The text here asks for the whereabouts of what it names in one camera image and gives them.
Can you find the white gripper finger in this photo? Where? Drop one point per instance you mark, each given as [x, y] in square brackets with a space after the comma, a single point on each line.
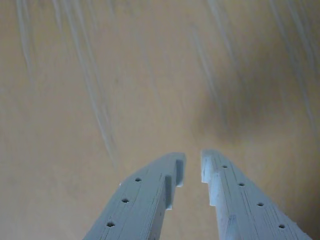
[140, 200]
[237, 205]

